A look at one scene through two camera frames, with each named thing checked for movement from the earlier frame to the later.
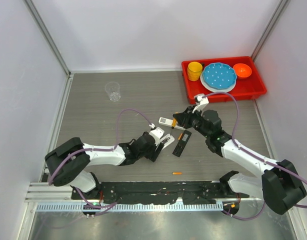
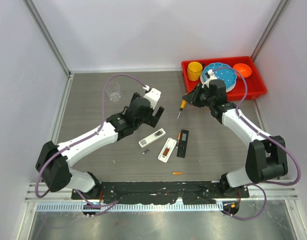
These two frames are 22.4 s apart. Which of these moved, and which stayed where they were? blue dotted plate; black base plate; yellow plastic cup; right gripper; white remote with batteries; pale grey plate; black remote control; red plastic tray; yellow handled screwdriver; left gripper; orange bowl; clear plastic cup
Moved: left gripper; white remote with batteries; yellow handled screwdriver; black remote control; right gripper
Stayed: blue dotted plate; pale grey plate; red plastic tray; black base plate; orange bowl; yellow plastic cup; clear plastic cup
